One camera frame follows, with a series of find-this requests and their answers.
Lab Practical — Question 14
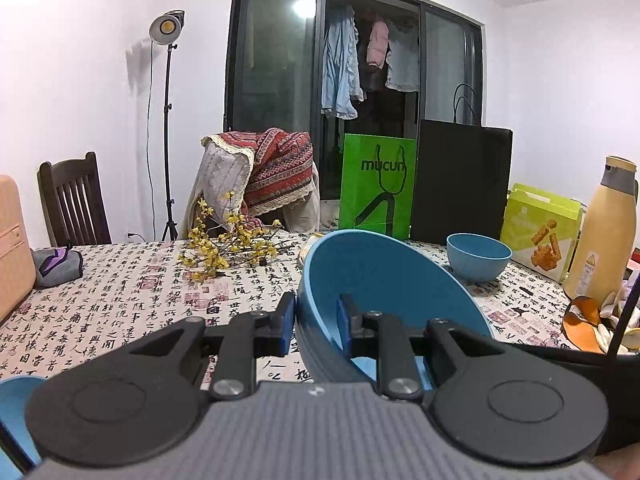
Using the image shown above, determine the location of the grey lace-trimmed cushion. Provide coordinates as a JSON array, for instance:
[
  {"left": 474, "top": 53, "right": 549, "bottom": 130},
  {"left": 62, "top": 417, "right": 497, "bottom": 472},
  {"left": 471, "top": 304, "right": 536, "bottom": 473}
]
[{"left": 192, "top": 135, "right": 256, "bottom": 221}]

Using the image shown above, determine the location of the dark sliding glass door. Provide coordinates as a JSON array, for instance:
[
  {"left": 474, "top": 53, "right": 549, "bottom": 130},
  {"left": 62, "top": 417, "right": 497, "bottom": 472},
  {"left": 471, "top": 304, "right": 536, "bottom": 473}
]
[{"left": 223, "top": 0, "right": 486, "bottom": 233}]

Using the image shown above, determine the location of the calligraphy print tablecloth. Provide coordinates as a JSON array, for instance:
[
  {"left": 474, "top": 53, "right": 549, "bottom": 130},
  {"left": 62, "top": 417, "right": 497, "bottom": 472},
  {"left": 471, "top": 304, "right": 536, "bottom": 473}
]
[{"left": 0, "top": 230, "right": 640, "bottom": 411}]

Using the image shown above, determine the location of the green paper bag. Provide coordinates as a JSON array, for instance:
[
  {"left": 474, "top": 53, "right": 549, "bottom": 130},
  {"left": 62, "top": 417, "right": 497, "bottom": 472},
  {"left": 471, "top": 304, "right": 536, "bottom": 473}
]
[{"left": 339, "top": 133, "right": 418, "bottom": 241}]

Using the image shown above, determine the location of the red patterned blanket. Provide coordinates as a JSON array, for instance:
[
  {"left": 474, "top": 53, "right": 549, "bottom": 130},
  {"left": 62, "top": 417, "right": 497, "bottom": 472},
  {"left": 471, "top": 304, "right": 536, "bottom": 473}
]
[{"left": 200, "top": 127, "right": 316, "bottom": 216}]

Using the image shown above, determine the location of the yellow thermos bottle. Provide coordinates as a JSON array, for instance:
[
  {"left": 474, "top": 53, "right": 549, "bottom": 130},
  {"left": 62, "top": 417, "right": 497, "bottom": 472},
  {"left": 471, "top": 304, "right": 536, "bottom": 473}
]
[{"left": 564, "top": 156, "right": 640, "bottom": 306}]

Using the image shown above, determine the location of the studio lamp on stand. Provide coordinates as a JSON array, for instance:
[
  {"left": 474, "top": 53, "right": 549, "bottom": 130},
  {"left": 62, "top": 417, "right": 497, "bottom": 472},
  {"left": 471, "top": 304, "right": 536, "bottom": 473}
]
[{"left": 145, "top": 9, "right": 187, "bottom": 243}]

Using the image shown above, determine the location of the blue bowl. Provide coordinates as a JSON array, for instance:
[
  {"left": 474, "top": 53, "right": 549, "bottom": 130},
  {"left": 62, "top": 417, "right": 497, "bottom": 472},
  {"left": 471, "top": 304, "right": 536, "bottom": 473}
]
[
  {"left": 296, "top": 230, "right": 496, "bottom": 392},
  {"left": 0, "top": 375, "right": 48, "bottom": 471},
  {"left": 446, "top": 233, "right": 513, "bottom": 283}
]

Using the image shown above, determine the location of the knitted work glove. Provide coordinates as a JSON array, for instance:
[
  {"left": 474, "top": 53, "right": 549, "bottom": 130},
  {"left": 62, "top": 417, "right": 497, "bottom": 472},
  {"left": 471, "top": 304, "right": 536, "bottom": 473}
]
[{"left": 297, "top": 232, "right": 328, "bottom": 268}]

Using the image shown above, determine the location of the pink hard case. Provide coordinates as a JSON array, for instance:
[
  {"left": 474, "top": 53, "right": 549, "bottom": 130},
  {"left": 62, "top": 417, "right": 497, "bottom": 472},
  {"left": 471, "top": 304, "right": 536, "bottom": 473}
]
[{"left": 0, "top": 175, "right": 37, "bottom": 321}]

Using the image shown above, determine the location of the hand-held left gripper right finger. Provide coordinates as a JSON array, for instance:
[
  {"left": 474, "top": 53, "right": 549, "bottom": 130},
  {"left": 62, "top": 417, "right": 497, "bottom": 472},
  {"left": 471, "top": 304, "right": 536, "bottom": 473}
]
[{"left": 336, "top": 294, "right": 501, "bottom": 402}]

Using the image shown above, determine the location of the hanging pink garment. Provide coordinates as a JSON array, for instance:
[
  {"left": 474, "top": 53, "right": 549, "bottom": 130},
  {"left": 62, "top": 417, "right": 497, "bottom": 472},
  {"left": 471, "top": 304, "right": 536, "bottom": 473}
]
[{"left": 366, "top": 17, "right": 391, "bottom": 68}]

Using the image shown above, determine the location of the black paper bag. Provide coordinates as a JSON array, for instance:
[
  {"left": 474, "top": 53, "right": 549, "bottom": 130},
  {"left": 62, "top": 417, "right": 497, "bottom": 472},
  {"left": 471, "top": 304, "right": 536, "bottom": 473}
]
[{"left": 409, "top": 83, "right": 514, "bottom": 246}]

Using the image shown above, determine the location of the dark wooden chair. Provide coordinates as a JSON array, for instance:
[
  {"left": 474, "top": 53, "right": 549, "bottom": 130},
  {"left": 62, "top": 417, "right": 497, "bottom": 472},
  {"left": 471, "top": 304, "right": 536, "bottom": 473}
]
[{"left": 38, "top": 151, "right": 112, "bottom": 248}]

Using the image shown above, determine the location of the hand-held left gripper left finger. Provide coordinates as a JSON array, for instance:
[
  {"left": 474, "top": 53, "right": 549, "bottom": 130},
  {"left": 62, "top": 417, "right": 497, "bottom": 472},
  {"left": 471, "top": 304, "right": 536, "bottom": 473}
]
[{"left": 115, "top": 291, "right": 297, "bottom": 402}]

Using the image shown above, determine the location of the hanging white garment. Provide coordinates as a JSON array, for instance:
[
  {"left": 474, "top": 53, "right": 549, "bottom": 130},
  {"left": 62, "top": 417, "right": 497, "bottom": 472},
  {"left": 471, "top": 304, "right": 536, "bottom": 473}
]
[{"left": 385, "top": 22, "right": 421, "bottom": 93}]

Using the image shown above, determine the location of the hanging light blue shirt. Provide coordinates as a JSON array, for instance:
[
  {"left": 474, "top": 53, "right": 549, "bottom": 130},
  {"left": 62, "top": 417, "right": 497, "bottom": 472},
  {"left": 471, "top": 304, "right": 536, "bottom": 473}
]
[{"left": 321, "top": 6, "right": 365, "bottom": 120}]

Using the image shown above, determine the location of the green snack box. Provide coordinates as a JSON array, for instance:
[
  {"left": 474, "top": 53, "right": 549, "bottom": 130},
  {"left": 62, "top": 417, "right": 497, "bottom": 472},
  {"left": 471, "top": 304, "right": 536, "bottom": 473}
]
[{"left": 500, "top": 183, "right": 587, "bottom": 282}]

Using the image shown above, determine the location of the grey fabric pouch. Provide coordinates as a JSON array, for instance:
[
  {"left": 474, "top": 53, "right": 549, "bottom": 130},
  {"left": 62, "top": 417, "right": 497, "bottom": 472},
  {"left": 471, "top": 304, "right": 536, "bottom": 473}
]
[{"left": 31, "top": 246, "right": 85, "bottom": 289}]

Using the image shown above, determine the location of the yellow flower branch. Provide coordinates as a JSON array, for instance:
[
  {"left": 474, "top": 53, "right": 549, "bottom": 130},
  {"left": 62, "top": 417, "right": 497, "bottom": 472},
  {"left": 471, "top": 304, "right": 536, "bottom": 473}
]
[{"left": 177, "top": 191, "right": 296, "bottom": 283}]

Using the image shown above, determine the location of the thin black strap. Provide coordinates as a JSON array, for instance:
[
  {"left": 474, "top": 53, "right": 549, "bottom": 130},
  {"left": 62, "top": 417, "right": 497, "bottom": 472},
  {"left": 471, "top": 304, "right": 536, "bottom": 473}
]
[{"left": 605, "top": 270, "right": 640, "bottom": 363}]

